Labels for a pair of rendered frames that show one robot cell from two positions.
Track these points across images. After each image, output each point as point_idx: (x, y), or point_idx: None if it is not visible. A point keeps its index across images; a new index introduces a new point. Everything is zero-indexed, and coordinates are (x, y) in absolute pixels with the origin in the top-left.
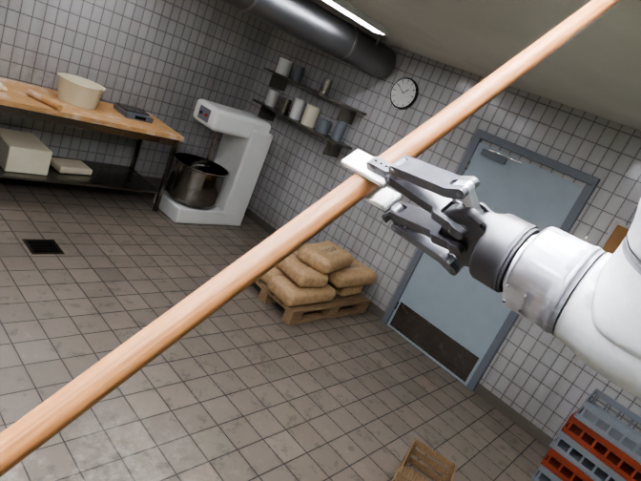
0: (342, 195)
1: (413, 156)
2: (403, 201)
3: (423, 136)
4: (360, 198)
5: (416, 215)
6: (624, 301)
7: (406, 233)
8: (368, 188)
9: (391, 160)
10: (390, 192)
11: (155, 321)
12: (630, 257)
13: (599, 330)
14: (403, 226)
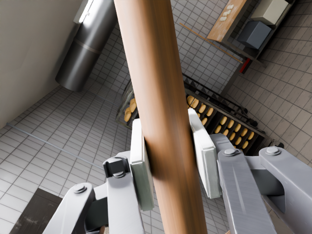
0: (165, 224)
1: (152, 48)
2: (218, 158)
3: (118, 2)
4: (185, 203)
5: (229, 218)
6: None
7: (285, 224)
8: (172, 184)
9: (142, 111)
10: (198, 148)
11: None
12: None
13: None
14: (279, 187)
